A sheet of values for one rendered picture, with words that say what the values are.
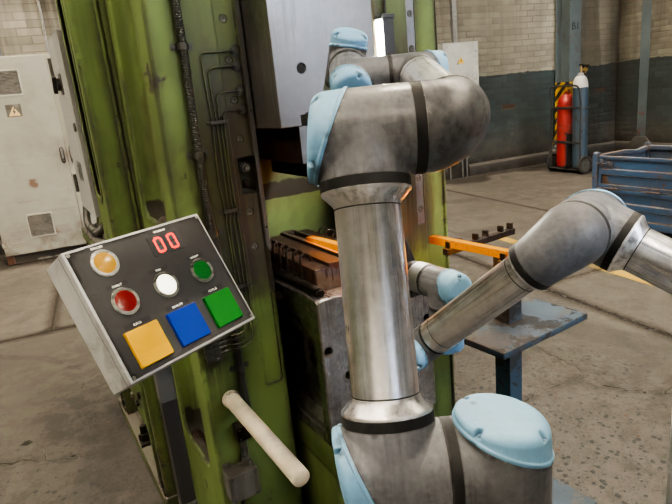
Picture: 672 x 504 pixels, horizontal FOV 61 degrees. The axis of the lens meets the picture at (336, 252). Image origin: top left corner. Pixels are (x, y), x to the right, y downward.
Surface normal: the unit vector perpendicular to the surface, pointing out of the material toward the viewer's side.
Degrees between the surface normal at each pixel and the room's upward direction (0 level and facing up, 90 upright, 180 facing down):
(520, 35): 89
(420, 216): 90
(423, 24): 90
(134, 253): 60
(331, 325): 90
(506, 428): 7
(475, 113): 77
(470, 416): 7
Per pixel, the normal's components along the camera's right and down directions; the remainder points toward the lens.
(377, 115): -0.03, -0.13
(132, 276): 0.66, -0.41
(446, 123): 0.25, 0.17
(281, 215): 0.51, 0.18
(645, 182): -0.87, 0.20
